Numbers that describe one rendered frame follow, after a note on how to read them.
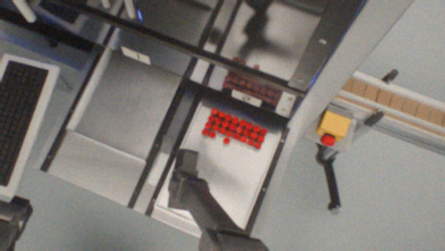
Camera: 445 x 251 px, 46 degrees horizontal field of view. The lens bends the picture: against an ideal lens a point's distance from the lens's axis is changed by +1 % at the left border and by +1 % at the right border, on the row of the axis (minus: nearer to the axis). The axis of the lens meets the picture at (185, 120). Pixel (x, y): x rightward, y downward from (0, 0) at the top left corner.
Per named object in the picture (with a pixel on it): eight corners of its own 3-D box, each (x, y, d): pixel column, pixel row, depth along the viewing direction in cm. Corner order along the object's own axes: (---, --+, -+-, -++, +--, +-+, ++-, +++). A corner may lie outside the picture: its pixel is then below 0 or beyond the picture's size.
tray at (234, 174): (200, 105, 160) (200, 102, 157) (280, 137, 157) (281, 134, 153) (155, 207, 152) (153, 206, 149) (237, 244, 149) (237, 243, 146)
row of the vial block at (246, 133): (209, 117, 159) (209, 113, 154) (264, 140, 156) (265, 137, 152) (206, 124, 158) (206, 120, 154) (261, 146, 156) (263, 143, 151)
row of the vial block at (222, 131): (206, 124, 158) (206, 120, 154) (261, 146, 156) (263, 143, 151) (203, 130, 158) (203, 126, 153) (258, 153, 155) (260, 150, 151)
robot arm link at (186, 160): (171, 191, 122) (205, 198, 124) (180, 143, 124) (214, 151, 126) (159, 191, 133) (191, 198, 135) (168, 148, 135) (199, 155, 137)
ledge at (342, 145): (319, 97, 162) (320, 94, 160) (359, 112, 160) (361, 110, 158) (303, 137, 158) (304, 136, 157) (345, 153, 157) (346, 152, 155)
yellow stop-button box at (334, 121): (322, 110, 150) (328, 103, 143) (346, 120, 149) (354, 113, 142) (314, 134, 149) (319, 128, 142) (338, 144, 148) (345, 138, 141)
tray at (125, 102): (114, 36, 167) (113, 31, 163) (189, 64, 164) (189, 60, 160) (68, 131, 159) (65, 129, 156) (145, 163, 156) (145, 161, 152)
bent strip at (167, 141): (165, 139, 158) (164, 134, 152) (174, 142, 157) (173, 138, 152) (147, 182, 154) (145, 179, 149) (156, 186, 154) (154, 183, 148)
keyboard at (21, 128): (9, 60, 174) (6, 58, 171) (49, 71, 172) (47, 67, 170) (-35, 176, 164) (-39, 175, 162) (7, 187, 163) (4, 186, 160)
